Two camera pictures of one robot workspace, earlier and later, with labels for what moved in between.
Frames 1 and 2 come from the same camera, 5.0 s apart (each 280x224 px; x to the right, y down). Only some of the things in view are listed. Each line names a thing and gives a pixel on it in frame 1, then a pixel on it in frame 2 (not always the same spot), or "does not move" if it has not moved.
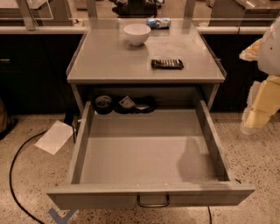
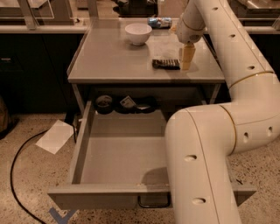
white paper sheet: (55, 137) does not move
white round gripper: (270, 55) → (188, 34)
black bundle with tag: (136, 105) does not move
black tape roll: (103, 104) does not move
